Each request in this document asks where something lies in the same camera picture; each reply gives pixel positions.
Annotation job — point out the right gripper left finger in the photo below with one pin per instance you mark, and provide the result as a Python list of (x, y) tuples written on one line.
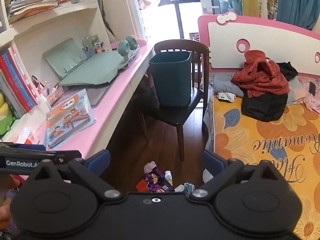
[(96, 164)]

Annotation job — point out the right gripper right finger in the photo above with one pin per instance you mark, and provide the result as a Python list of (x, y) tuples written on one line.
[(221, 168)]

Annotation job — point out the small white yellow bottle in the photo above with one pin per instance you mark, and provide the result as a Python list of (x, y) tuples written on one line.
[(168, 177)]

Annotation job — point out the orange red snack bag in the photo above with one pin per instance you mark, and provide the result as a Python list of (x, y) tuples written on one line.
[(142, 186)]

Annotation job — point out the pink plastic bag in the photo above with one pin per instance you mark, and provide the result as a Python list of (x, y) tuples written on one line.
[(149, 166)]

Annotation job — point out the purple Lay's chips bag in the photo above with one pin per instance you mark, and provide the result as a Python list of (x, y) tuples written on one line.
[(156, 182)]

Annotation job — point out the dark teal trash bin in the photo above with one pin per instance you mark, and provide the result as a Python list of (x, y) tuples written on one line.
[(171, 72)]

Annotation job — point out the person's left hand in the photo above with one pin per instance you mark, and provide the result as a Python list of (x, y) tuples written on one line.
[(7, 183)]

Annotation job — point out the green plush toy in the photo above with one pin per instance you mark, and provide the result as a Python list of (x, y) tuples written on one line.
[(6, 115)]

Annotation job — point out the illustrated children's textbook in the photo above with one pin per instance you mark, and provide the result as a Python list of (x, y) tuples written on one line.
[(68, 118)]

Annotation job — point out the black garment on bed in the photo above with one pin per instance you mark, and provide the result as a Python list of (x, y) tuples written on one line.
[(270, 107)]

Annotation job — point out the pink and cream desk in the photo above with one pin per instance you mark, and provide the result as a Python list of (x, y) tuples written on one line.
[(108, 113)]

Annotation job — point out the grey pillow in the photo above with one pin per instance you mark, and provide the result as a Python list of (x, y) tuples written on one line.
[(222, 83)]

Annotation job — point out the yellow floral bedspread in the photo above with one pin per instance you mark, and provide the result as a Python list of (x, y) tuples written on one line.
[(291, 144)]

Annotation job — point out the row of red books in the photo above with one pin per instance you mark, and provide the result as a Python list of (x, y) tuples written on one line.
[(23, 96)]

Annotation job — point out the red knit sweater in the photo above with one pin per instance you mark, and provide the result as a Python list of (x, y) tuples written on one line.
[(260, 75)]

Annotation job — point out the green tilting desk board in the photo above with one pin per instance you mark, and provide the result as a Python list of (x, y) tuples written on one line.
[(72, 66)]

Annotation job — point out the dark wooden chair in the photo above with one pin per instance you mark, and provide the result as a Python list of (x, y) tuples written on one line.
[(147, 104)]

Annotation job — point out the green pen holder organizer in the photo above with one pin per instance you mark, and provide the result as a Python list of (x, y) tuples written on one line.
[(91, 45)]

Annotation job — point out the pink and white headboard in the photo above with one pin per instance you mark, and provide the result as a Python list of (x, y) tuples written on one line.
[(228, 36)]

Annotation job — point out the stack of books on shelf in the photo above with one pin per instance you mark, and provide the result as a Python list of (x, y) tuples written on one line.
[(21, 9)]

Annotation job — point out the blue curtain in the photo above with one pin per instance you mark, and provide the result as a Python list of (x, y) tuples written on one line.
[(301, 13)]

